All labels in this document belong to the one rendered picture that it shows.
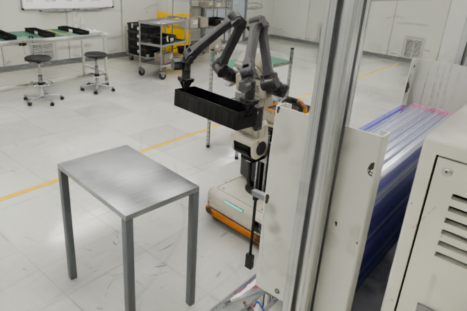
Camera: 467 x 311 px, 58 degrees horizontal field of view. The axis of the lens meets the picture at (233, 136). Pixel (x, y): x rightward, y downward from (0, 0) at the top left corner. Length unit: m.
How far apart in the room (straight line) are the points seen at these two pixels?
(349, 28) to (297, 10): 12.12
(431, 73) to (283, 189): 0.61
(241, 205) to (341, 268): 2.51
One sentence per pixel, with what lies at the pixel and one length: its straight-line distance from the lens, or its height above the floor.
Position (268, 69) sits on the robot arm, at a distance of 2.61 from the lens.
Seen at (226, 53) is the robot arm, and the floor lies 1.36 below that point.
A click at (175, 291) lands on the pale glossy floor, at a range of 2.80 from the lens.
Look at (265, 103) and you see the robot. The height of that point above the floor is 1.04.
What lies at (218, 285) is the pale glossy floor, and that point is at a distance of 2.84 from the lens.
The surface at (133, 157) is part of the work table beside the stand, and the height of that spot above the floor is 0.80.
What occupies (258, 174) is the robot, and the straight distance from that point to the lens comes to 3.28.
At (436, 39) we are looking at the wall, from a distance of 11.15.
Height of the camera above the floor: 1.89
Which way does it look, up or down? 22 degrees down
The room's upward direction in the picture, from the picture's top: 4 degrees clockwise
